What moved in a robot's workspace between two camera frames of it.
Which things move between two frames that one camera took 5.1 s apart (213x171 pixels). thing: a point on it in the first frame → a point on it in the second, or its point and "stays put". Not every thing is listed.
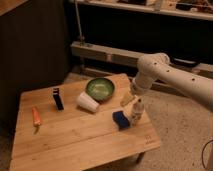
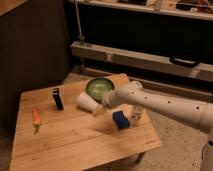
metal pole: [82, 37] stays put
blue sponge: [120, 119] stays put
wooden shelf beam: [131, 58] stays put
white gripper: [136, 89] → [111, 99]
